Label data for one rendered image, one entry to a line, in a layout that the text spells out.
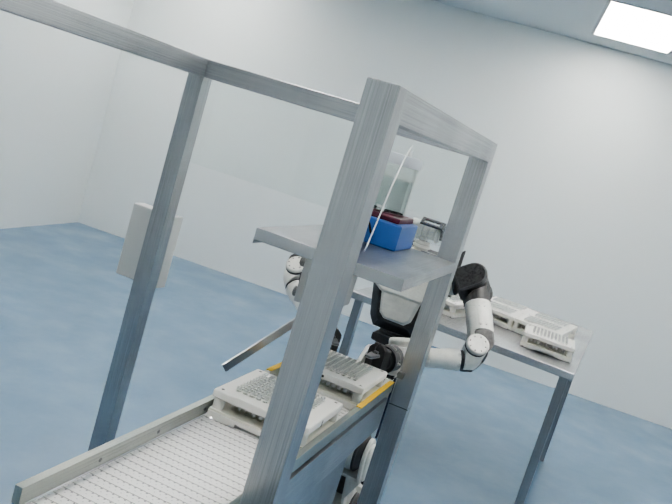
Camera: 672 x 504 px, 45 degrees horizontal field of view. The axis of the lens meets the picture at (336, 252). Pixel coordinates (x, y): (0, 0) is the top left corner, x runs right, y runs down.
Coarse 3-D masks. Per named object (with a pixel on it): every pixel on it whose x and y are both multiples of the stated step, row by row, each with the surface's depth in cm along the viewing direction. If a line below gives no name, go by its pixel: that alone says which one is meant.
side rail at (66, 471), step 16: (208, 400) 185; (176, 416) 171; (192, 416) 179; (144, 432) 160; (160, 432) 166; (96, 448) 146; (112, 448) 149; (128, 448) 155; (64, 464) 137; (80, 464) 140; (96, 464) 146; (32, 480) 129; (48, 480) 132; (64, 480) 137; (16, 496) 127; (32, 496) 130
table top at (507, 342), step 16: (368, 288) 409; (448, 320) 389; (464, 320) 401; (464, 336) 371; (496, 336) 386; (512, 336) 398; (576, 336) 455; (496, 352) 366; (512, 352) 364; (528, 352) 371; (576, 352) 407; (544, 368) 359; (560, 368) 357; (576, 368) 368
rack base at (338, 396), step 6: (324, 384) 225; (318, 390) 221; (324, 390) 220; (330, 390) 222; (372, 390) 233; (330, 396) 220; (336, 396) 219; (342, 396) 220; (348, 396) 221; (366, 396) 226; (342, 402) 218; (348, 402) 218; (354, 402) 218; (348, 408) 218
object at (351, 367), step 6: (330, 354) 236; (336, 354) 238; (330, 360) 231; (336, 360) 232; (342, 360) 234; (348, 360) 235; (330, 366) 225; (336, 366) 226; (342, 366) 228; (348, 366) 231; (354, 366) 231; (360, 366) 234; (348, 372) 225; (354, 372) 226; (330, 384) 225; (348, 390) 224
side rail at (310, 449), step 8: (392, 384) 242; (384, 392) 234; (376, 400) 227; (360, 408) 211; (368, 408) 220; (344, 416) 202; (352, 416) 204; (360, 416) 214; (336, 424) 194; (344, 424) 199; (328, 432) 188; (336, 432) 194; (312, 440) 180; (320, 440) 182; (328, 440) 189; (304, 448) 174; (312, 448) 177; (320, 448) 184; (304, 456) 173; (296, 464) 169; (240, 496) 145
